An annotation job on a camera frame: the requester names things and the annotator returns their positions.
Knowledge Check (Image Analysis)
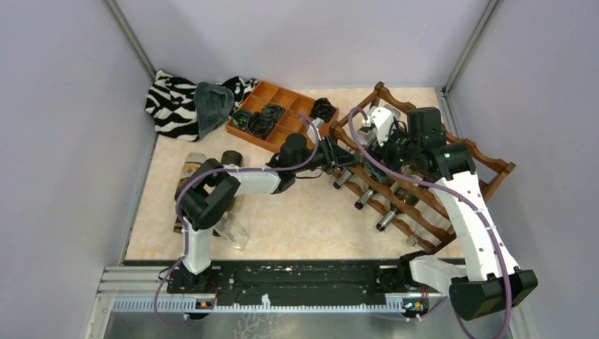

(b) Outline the dark wine bottle front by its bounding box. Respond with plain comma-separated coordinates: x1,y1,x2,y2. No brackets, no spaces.
354,182,389,210

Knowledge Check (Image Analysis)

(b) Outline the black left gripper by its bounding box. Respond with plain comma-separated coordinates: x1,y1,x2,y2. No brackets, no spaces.
292,132,360,173

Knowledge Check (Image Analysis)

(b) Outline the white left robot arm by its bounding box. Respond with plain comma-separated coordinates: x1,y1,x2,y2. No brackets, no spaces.
174,133,360,292

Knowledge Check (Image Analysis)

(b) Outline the dark wine bottle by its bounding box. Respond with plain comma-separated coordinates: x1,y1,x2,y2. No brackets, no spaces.
220,150,244,167
354,182,389,210
333,169,354,190

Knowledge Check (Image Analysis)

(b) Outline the wooden wine rack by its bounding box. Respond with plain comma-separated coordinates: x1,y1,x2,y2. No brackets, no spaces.
348,82,515,254

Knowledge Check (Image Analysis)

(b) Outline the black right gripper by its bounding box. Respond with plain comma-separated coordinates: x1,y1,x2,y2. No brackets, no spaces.
360,119,421,182

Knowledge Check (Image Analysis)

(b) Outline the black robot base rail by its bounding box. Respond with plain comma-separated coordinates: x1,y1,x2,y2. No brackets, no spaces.
98,259,442,317

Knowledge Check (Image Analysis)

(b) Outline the dark wine bottle back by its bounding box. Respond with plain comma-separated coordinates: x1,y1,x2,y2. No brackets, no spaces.
333,169,354,190

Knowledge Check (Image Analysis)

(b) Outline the clear liquor bottle gold label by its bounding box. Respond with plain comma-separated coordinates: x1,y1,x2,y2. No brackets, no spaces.
172,152,207,234

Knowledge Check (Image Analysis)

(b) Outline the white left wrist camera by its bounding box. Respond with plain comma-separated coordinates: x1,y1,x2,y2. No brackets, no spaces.
307,117,324,143

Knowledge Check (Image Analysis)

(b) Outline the clear bottle black cap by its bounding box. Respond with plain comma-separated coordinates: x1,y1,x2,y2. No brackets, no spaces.
357,126,376,146

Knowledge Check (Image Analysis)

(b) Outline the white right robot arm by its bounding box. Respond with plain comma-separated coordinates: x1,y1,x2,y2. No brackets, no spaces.
362,107,538,321

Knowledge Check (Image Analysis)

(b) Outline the black rolled item right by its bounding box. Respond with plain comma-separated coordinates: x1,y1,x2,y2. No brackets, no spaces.
309,97,337,123

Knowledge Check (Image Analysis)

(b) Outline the dark wine bottle lying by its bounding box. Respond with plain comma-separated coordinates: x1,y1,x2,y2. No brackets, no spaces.
220,150,244,167

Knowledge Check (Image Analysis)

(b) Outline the small clear glass bottle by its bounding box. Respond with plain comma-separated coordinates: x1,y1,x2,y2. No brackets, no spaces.
215,211,249,250

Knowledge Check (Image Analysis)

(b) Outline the orange wooden compartment tray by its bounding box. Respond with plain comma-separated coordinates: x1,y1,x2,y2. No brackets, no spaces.
225,81,339,153

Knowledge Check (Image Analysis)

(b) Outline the zebra striped cloth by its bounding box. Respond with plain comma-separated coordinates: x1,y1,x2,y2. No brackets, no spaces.
145,69,260,142

